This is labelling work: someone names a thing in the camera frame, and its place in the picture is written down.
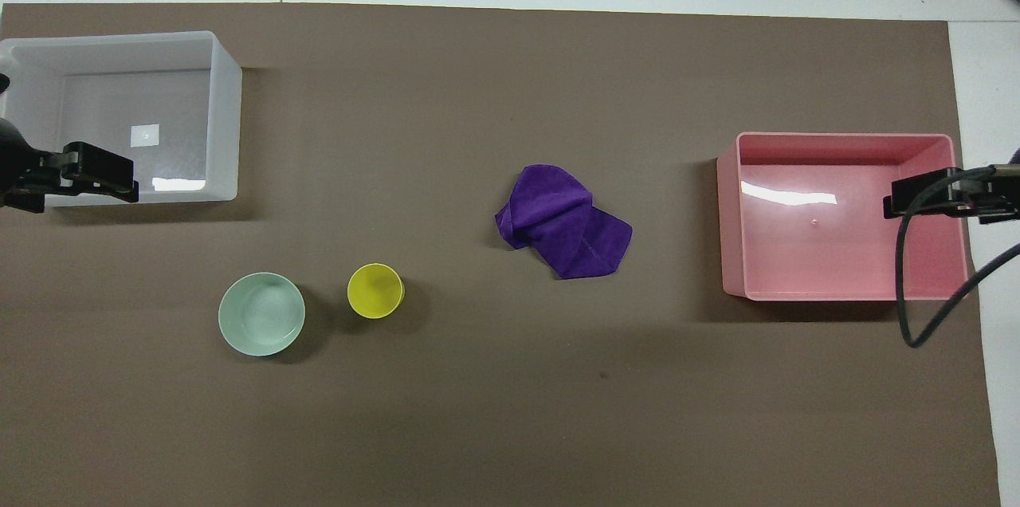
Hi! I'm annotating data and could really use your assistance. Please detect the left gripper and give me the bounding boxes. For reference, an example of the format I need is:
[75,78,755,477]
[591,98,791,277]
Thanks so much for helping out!
[0,117,38,194]

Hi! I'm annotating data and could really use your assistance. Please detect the translucent white plastic box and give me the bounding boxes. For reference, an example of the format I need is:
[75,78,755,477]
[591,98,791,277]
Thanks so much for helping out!
[0,30,243,208]

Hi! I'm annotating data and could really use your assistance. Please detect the pink plastic box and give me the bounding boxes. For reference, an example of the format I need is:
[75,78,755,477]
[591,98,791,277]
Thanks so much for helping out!
[716,132,970,302]

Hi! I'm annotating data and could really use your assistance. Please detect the pale green bowl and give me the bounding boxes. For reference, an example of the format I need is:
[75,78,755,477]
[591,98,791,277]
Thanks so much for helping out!
[218,272,307,357]

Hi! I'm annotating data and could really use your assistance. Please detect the yellow plastic cup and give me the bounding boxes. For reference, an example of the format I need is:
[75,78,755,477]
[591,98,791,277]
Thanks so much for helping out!
[347,262,406,320]

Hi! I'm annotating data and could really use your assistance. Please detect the purple cloth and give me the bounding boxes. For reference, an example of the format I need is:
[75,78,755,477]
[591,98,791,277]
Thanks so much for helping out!
[494,163,634,281]

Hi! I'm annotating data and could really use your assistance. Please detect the black cable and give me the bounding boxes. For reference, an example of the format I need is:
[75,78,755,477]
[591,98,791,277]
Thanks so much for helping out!
[894,164,1020,349]

